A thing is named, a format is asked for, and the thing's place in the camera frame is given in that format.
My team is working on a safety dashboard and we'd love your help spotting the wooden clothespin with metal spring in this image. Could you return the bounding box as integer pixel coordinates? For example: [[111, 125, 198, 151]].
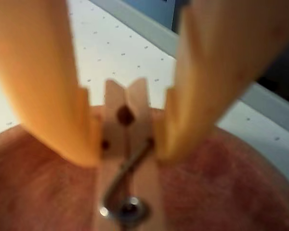
[[91, 77, 165, 231]]

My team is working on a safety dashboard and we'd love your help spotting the grey edge rail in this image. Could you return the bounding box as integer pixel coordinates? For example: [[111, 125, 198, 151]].
[[110, 0, 289, 123]]

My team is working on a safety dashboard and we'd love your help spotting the brown wooden bowl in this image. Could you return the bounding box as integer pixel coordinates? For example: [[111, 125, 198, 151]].
[[0, 105, 289, 231]]

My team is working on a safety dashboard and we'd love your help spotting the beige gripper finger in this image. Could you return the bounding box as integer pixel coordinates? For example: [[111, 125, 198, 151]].
[[154, 0, 289, 161], [0, 0, 102, 167]]

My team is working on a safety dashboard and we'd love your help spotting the white dotted paper mat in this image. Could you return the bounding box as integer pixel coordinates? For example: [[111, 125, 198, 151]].
[[0, 0, 289, 169]]

